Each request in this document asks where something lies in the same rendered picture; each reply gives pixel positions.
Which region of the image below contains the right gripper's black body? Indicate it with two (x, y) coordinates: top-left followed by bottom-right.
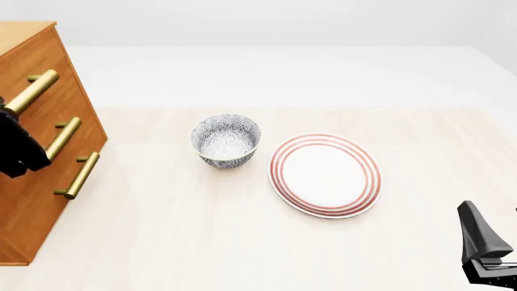
(461, 252), (517, 288)

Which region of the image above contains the brass bar drawer handle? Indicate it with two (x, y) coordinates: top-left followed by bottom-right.
(53, 151), (101, 200)
(2, 69), (60, 116)
(44, 116), (82, 162)

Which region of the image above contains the wooden cabinet drawer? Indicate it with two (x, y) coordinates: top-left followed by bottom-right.
(0, 71), (94, 236)
(0, 29), (78, 138)
(0, 105), (107, 264)

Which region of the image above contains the wooden cabinet with drawers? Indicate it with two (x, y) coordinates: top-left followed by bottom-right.
(0, 20), (108, 267)

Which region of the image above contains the white plate with red rings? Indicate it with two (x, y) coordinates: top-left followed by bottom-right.
(267, 133), (383, 220)

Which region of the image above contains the blue white patterned bowl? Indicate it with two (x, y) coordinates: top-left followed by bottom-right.
(190, 113), (262, 170)

